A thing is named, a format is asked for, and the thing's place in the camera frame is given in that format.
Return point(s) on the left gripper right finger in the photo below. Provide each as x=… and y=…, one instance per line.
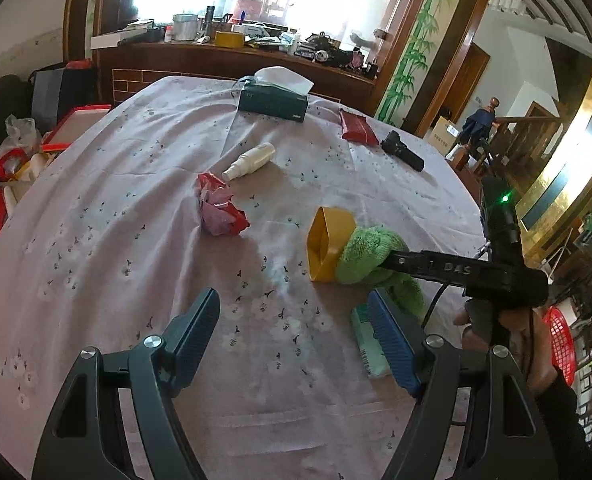
x=401, y=338

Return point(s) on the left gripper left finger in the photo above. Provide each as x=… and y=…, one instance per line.
x=186, y=339

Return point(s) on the teal cartoon tissue pack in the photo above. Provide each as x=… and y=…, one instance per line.
x=373, y=358

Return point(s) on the green fluffy cloth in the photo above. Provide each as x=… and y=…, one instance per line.
x=360, y=263

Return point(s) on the yellow tape roll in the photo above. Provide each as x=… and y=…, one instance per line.
x=329, y=233

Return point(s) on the red plastic mesh basket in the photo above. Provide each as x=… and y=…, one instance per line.
x=562, y=343

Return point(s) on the gold black pillar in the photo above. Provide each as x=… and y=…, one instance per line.
x=562, y=192

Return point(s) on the wooden staircase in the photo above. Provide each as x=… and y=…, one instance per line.
x=517, y=153

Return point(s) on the crumpled red pink wrapper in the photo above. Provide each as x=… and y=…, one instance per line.
x=218, y=213

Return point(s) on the brown cardboard box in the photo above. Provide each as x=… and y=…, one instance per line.
x=442, y=136

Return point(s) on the dark blue jacket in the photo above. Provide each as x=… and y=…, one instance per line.
x=477, y=126

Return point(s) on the black handheld device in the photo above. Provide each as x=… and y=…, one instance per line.
x=393, y=146

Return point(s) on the white spray bottle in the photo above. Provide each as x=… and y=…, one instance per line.
x=249, y=162

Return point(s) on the dark red snack packet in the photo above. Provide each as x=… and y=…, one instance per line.
x=356, y=129

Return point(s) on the brown wooden door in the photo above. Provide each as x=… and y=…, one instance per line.
x=464, y=84

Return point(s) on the green tissue box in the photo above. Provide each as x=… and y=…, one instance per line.
x=275, y=91

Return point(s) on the wooden sideboard counter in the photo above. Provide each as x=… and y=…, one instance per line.
x=125, y=70

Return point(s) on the bamboo painted panel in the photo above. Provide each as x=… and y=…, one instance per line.
x=425, y=37

